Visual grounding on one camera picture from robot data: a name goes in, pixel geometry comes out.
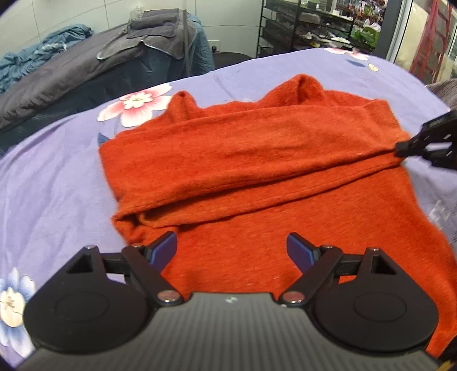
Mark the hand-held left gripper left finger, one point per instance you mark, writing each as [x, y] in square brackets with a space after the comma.
[164, 249]

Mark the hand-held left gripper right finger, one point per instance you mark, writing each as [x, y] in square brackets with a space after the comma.
[298, 249]

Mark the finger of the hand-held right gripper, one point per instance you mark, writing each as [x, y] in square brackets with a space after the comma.
[441, 155]
[416, 137]

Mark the red knitted sweater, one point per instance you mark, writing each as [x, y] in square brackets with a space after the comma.
[250, 160]

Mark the grey cloth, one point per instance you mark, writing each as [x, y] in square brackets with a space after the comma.
[444, 91]

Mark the green plant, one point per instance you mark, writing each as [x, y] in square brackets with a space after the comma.
[364, 37]

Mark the purple floral bedsheet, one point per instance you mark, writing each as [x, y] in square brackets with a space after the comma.
[53, 178]

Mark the black metal rack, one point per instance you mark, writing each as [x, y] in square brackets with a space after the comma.
[296, 28]

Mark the blue skirted massage bed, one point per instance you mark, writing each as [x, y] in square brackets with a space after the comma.
[107, 82]

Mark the black round stool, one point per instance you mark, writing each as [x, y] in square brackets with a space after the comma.
[232, 60]

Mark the grey quilt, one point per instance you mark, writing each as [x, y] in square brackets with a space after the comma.
[60, 78]

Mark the folded grey towel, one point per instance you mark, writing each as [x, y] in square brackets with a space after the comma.
[155, 23]

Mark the blue duvet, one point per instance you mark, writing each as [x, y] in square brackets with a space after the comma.
[32, 57]

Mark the red metal frame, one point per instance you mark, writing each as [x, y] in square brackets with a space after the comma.
[433, 35]

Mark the wall socket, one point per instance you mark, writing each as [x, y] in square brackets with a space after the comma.
[215, 46]

